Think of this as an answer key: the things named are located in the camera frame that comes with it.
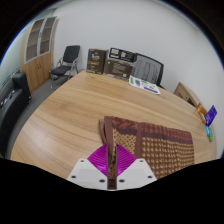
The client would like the purple upright card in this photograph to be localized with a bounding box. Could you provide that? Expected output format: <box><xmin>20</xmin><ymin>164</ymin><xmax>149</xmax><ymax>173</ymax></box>
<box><xmin>204</xmin><ymin>105</ymin><xmax>218</xmax><ymax>127</ymax></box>

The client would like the large dark cardboard box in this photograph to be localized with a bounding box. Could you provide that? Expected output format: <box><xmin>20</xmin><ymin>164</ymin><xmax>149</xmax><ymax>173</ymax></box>
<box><xmin>103</xmin><ymin>58</ymin><xmax>134</xmax><ymax>82</ymax></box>

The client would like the white printed paper sheet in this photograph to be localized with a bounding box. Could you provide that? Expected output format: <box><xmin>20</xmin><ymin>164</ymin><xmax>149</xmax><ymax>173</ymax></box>
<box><xmin>128</xmin><ymin>75</ymin><xmax>162</xmax><ymax>95</ymax></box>

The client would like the flat black printed box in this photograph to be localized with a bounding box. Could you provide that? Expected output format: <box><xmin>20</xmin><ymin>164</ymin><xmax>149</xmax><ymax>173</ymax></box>
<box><xmin>108</xmin><ymin>47</ymin><xmax>138</xmax><ymax>64</ymax></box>

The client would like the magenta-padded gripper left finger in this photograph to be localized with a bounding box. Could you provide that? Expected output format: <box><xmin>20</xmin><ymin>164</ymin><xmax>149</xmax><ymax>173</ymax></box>
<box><xmin>66</xmin><ymin>143</ymin><xmax>109</xmax><ymax>189</ymax></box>

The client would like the wooden cabinet with glass doors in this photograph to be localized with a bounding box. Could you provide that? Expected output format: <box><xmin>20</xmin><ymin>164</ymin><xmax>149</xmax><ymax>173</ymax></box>
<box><xmin>19</xmin><ymin>16</ymin><xmax>58</xmax><ymax>94</ymax></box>

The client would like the black leather sofa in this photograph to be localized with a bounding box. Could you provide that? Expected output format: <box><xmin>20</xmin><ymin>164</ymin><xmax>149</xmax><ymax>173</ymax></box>
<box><xmin>0</xmin><ymin>72</ymin><xmax>33</xmax><ymax>158</ymax></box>

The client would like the black mesh office chair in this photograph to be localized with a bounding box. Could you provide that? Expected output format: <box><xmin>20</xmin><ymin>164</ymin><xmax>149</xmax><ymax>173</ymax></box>
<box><xmin>130</xmin><ymin>53</ymin><xmax>167</xmax><ymax>90</ymax></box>

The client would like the brown patterned towel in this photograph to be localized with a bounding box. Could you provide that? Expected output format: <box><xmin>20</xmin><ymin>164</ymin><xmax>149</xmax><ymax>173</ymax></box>
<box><xmin>98</xmin><ymin>115</ymin><xmax>196</xmax><ymax>191</ymax></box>

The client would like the black visitor chair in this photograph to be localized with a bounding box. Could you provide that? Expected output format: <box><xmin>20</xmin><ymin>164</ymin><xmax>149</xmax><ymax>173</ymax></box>
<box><xmin>49</xmin><ymin>45</ymin><xmax>81</xmax><ymax>90</ymax></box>

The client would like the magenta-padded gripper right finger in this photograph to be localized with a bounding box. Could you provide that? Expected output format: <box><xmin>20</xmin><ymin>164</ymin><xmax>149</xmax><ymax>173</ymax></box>
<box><xmin>116</xmin><ymin>143</ymin><xmax>158</xmax><ymax>188</ymax></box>

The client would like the grey backpack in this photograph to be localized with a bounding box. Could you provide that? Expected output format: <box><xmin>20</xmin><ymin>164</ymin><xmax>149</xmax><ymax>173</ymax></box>
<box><xmin>133</xmin><ymin>59</ymin><xmax>161</xmax><ymax>84</ymax></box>

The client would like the small brown cardboard box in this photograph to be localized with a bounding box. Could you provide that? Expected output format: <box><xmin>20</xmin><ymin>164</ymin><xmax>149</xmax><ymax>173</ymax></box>
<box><xmin>86</xmin><ymin>48</ymin><xmax>108</xmax><ymax>75</ymax></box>

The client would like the orange small box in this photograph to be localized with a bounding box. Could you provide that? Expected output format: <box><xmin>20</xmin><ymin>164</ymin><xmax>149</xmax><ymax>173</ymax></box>
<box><xmin>195</xmin><ymin>103</ymin><xmax>208</xmax><ymax>124</ymax></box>

